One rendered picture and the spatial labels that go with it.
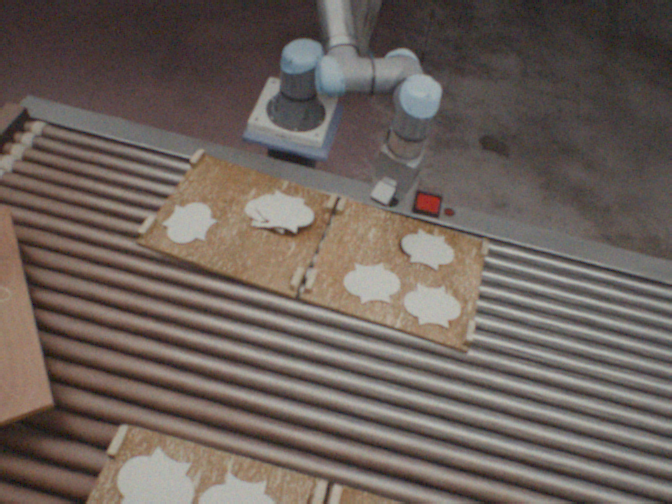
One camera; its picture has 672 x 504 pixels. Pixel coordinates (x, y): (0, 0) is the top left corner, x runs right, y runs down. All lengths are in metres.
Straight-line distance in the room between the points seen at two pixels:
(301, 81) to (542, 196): 1.86
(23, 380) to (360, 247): 0.80
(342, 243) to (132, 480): 0.72
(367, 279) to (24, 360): 0.75
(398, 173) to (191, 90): 2.35
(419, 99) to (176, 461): 0.82
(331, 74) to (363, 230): 0.49
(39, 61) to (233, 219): 2.44
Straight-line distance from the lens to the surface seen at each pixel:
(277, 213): 1.46
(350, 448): 1.22
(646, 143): 4.00
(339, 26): 1.24
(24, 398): 1.19
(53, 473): 1.25
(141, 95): 3.43
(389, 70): 1.19
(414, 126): 1.14
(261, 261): 1.41
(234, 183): 1.58
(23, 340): 1.24
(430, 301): 1.40
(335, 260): 1.43
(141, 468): 1.19
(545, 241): 1.69
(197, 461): 1.19
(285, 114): 1.80
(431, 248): 1.50
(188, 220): 1.48
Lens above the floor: 2.06
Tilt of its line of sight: 51 degrees down
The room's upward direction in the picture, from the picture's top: 12 degrees clockwise
